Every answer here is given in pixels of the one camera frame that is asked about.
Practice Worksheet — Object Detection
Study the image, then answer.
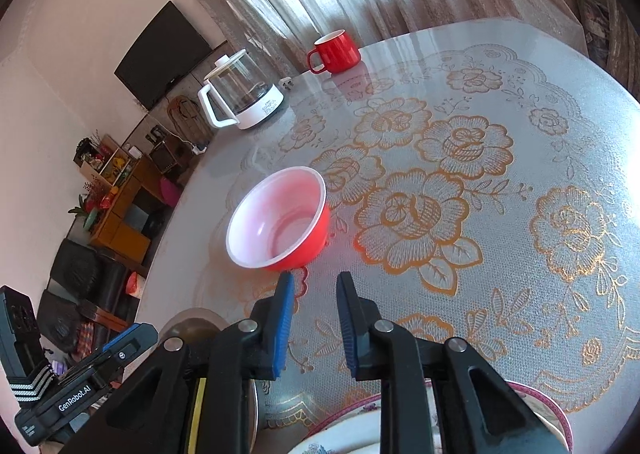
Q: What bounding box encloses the white dragon-print plate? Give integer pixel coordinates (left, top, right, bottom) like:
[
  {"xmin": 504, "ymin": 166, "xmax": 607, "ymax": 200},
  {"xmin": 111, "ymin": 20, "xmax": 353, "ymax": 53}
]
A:
[{"xmin": 290, "ymin": 436, "xmax": 386, "ymax": 454}]

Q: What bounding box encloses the printed paper sheet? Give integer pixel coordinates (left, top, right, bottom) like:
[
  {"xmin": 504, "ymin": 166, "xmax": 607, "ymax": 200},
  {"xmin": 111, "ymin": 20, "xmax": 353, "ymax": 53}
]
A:
[{"xmin": 575, "ymin": 0, "xmax": 618, "ymax": 67}]

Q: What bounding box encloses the red mug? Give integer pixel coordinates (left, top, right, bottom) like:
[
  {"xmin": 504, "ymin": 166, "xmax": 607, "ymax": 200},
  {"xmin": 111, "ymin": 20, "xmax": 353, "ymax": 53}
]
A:
[{"xmin": 306, "ymin": 30, "xmax": 361, "ymax": 75}]

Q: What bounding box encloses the black speaker box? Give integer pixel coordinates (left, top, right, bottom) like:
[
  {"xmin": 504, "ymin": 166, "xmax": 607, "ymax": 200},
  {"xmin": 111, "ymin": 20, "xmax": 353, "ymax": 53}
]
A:
[{"xmin": 150, "ymin": 141, "xmax": 178, "ymax": 172}]

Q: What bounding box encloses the yellow plastic bowl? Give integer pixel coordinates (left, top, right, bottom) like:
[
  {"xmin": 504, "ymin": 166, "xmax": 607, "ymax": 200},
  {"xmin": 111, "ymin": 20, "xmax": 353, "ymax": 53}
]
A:
[{"xmin": 191, "ymin": 376, "xmax": 207, "ymax": 454}]

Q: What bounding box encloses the striped cloth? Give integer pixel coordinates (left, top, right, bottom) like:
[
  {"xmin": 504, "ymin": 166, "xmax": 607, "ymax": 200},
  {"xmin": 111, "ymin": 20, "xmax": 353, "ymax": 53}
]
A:
[{"xmin": 77, "ymin": 321, "xmax": 96, "ymax": 352}]

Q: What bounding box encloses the white glass electric kettle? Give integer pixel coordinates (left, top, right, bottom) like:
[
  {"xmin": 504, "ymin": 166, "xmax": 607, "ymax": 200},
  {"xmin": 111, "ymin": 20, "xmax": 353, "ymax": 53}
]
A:
[{"xmin": 197, "ymin": 48, "xmax": 286, "ymax": 131}]

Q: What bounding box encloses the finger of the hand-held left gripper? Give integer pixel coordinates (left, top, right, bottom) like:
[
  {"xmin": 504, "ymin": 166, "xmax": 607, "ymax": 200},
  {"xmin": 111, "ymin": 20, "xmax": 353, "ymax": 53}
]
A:
[{"xmin": 97, "ymin": 324, "xmax": 158, "ymax": 385}]

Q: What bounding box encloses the pink-rimmed floral plate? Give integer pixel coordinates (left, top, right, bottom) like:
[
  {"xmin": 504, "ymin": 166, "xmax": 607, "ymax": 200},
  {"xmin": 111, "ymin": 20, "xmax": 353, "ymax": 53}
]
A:
[{"xmin": 310, "ymin": 380, "xmax": 572, "ymax": 454}]

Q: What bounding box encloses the large steel bowl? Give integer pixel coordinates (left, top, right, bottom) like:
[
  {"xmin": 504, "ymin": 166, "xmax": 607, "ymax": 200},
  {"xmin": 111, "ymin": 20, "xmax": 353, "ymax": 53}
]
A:
[{"xmin": 242, "ymin": 379, "xmax": 263, "ymax": 454}]

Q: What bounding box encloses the orange wooden cabinet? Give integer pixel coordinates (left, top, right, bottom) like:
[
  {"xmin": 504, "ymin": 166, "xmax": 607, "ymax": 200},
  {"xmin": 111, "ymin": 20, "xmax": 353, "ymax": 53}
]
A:
[{"xmin": 87, "ymin": 156, "xmax": 173, "ymax": 265}]

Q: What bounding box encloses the black wall television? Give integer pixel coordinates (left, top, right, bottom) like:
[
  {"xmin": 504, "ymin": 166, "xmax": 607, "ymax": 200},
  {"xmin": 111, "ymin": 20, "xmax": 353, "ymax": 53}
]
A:
[{"xmin": 114, "ymin": 1, "xmax": 213, "ymax": 110}]

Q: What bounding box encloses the floral plastic tablecloth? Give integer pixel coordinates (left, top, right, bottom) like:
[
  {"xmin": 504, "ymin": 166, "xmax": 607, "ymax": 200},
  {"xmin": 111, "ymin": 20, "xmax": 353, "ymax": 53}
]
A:
[{"xmin": 135, "ymin": 18, "xmax": 640, "ymax": 454}]

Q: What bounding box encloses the black leather sofa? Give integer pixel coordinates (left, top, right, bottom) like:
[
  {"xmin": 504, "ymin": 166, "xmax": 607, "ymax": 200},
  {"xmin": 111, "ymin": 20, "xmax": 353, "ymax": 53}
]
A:
[{"xmin": 37, "ymin": 239, "xmax": 141, "ymax": 350}]

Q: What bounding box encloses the red plastic bowl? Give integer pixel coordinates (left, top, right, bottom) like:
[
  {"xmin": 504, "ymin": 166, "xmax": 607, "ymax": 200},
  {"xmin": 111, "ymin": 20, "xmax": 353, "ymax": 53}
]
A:
[{"xmin": 226, "ymin": 166, "xmax": 332, "ymax": 272}]

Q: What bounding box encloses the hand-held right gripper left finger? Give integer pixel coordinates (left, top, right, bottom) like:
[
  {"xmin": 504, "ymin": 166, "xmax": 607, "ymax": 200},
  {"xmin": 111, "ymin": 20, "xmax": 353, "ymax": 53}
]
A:
[{"xmin": 85, "ymin": 271, "xmax": 296, "ymax": 454}]

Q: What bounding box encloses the white shelf organizer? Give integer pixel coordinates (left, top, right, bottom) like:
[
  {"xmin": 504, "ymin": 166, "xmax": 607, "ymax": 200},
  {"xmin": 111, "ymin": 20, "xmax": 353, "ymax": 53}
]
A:
[{"xmin": 74, "ymin": 134, "xmax": 136, "ymax": 185}]

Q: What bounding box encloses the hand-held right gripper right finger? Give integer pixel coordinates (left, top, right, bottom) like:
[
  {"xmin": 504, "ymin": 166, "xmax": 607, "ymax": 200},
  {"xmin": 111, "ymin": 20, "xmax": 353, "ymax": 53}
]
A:
[{"xmin": 336, "ymin": 271, "xmax": 571, "ymax": 454}]

